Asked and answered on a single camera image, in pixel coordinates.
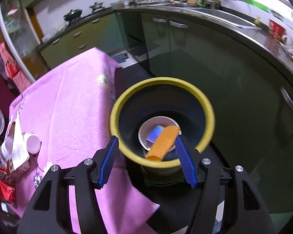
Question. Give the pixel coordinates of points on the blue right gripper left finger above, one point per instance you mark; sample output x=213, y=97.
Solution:
x=106, y=160

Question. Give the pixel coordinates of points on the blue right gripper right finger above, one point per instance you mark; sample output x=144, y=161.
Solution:
x=187, y=165

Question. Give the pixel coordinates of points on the white red milk carton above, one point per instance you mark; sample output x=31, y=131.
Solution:
x=18, y=163

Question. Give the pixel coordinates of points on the yellow rimmed black trash bin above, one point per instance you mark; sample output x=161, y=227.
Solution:
x=146, y=108

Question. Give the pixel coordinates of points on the dark green kitchen cabinets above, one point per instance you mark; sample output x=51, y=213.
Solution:
x=239, y=70

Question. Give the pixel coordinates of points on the blue wrapper in cup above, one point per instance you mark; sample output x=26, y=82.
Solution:
x=154, y=134

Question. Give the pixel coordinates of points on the white paper cup in bin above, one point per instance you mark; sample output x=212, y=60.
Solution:
x=148, y=125

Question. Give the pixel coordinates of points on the pink floral tablecloth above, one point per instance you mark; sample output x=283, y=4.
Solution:
x=68, y=110

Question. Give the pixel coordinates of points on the small white cup on table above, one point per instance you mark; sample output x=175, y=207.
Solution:
x=32, y=143

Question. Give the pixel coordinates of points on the black wok on stove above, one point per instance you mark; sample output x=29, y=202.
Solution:
x=72, y=15

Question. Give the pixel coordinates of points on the red box on counter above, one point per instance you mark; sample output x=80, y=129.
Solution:
x=276, y=30

